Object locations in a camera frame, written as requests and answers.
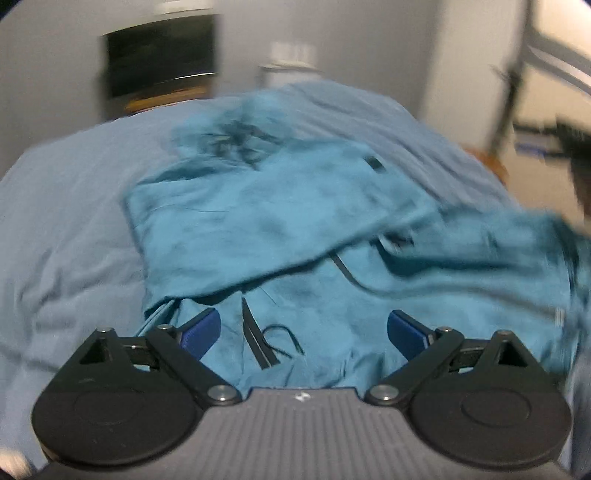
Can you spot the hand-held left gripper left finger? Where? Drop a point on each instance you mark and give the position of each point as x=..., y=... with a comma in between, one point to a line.
x=203, y=328

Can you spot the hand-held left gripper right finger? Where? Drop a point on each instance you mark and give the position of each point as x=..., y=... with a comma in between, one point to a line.
x=406, y=328

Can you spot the teal hooded jacket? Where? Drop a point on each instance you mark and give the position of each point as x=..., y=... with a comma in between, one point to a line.
x=286, y=207

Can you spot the brown wooden furniture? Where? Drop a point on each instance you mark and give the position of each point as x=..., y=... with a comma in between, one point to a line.
x=489, y=164

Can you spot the dark metal stand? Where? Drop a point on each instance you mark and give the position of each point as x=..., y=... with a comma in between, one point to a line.
x=512, y=87

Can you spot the light blue bed blanket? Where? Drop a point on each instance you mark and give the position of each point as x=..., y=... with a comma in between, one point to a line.
x=74, y=240

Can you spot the wooden television stand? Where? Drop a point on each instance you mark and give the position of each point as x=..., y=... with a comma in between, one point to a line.
x=161, y=99

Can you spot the white router with antennas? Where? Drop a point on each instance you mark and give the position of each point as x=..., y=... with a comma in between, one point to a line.
x=293, y=54

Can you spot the black wall television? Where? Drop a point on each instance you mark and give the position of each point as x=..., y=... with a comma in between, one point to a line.
x=159, y=60

